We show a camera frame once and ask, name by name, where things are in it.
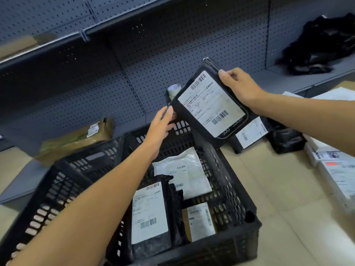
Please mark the black plastic bag parcel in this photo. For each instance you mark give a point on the black plastic bag parcel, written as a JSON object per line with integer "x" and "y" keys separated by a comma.
{"x": 285, "y": 139}

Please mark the black poly mailer white label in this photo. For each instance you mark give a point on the black poly mailer white label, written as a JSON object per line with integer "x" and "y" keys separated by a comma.
{"x": 151, "y": 213}

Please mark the brown taped cardboard parcel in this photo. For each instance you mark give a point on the brown taped cardboard parcel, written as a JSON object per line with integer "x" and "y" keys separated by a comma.
{"x": 72, "y": 141}

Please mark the pile of black bags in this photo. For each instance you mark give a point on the pile of black bags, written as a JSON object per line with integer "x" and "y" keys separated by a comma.
{"x": 319, "y": 47}

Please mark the grey pegboard shelf unit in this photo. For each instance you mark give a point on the grey pegboard shelf unit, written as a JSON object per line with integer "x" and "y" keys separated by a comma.
{"x": 138, "y": 66}

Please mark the person's left thumb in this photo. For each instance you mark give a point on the person's left thumb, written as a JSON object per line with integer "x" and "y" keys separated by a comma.
{"x": 166, "y": 112}

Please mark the person's right forearm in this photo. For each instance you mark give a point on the person's right forearm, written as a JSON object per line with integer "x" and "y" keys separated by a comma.
{"x": 307, "y": 119}

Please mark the person's left forearm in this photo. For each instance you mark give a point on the person's left forearm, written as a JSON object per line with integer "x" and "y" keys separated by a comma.
{"x": 91, "y": 207}

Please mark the person's right hand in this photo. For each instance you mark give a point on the person's right hand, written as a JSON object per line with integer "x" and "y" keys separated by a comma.
{"x": 244, "y": 90}

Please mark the person's left hand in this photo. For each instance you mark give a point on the person's left hand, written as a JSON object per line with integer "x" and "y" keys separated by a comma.
{"x": 155, "y": 132}

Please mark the small brown cardboard box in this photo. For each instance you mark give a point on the small brown cardboard box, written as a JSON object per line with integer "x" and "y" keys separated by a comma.
{"x": 198, "y": 221}

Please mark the black plastic crate with parcels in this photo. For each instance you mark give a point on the black plastic crate with parcels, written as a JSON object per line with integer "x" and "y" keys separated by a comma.
{"x": 230, "y": 196}

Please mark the black parcel with large label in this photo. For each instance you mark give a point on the black parcel with large label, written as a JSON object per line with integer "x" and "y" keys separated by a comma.
{"x": 210, "y": 108}

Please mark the white parcel with photo label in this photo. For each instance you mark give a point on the white parcel with photo label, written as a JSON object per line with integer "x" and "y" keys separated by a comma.
{"x": 330, "y": 156}

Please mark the empty black plastic crate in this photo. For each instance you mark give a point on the empty black plastic crate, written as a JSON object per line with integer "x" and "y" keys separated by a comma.
{"x": 63, "y": 174}

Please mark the person's right thumb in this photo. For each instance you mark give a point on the person's right thumb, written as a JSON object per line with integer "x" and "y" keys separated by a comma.
{"x": 226, "y": 78}

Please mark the flat brown cardboard piece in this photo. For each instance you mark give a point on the flat brown cardboard piece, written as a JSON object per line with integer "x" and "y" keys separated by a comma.
{"x": 19, "y": 47}

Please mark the white parcel with red mark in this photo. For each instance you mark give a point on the white parcel with red mark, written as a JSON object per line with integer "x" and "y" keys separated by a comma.
{"x": 341, "y": 180}

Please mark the black flat parcel white label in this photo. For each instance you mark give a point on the black flat parcel white label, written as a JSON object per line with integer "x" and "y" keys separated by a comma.
{"x": 249, "y": 135}

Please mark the large white sheet parcel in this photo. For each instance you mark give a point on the large white sheet parcel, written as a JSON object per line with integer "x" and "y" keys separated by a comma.
{"x": 335, "y": 94}

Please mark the roll of tape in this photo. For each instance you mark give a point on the roll of tape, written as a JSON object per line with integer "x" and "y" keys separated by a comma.
{"x": 174, "y": 90}

